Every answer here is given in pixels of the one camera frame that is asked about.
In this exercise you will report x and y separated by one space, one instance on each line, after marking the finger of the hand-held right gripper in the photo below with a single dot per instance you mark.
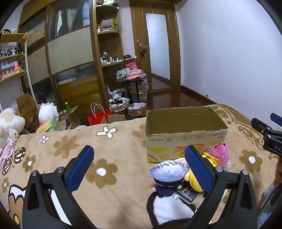
260 126
276 119

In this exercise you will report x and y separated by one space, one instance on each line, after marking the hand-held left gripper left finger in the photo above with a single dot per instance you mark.
80 169

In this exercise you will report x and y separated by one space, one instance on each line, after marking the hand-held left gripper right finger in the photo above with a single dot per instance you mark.
198 169

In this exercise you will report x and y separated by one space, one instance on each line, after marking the yellow plush with pink swirl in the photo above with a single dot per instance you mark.
195 183

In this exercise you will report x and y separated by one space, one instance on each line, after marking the pink fluffy plush toy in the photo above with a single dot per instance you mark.
218 153

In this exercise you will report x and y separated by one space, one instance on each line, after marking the black tissue pack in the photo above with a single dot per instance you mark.
187 193

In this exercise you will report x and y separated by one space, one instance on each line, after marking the white-haired blindfolded plush doll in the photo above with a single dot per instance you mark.
167 171

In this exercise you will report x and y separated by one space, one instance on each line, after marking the person's right forearm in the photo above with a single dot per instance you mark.
278 171

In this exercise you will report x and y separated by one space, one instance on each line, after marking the beige flower printed blanket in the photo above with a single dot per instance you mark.
123 158

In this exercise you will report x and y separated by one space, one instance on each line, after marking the cardboard box with bottles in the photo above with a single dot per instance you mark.
72 120

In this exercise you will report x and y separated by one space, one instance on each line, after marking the green plush toy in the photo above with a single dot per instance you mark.
52 126

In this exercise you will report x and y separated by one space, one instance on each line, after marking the red paper bag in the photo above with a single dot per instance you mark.
99 117

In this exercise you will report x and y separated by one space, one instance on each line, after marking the blue fuzzy garment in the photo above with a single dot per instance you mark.
265 204

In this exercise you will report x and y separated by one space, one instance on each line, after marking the green glass bottle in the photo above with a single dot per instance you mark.
67 107

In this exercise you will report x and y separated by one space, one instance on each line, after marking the large white-haired plush head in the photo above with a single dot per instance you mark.
47 112

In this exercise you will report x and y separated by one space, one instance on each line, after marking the wicker basket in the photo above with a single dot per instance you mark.
119 106

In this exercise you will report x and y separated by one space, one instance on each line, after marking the low cardboard box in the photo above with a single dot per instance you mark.
136 111

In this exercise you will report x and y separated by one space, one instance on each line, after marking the brown cardboard box with flaps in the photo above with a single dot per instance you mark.
26 107

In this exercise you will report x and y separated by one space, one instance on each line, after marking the cream plush toy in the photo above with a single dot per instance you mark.
11 123

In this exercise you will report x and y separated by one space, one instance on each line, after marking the black white striped plush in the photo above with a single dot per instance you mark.
117 94

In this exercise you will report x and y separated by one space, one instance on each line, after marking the clear plastic storage bin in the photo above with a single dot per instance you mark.
141 94

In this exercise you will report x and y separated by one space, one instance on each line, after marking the wooden corner shelf unit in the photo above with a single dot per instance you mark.
109 72

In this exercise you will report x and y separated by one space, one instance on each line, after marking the small dark side table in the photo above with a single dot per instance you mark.
137 84

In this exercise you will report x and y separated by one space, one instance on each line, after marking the pink folded cloth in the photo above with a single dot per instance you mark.
135 73

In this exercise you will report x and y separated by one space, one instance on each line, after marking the wooden wardrobe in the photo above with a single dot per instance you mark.
70 55

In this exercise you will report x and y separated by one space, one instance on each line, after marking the red box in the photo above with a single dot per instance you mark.
130 63

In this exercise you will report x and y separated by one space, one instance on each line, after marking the row of small figurines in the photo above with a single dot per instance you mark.
10 51

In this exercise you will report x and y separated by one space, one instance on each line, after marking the wooden door with glass panel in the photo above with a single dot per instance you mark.
141 28

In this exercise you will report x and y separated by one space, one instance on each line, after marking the wooden wall shelf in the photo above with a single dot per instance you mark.
11 57

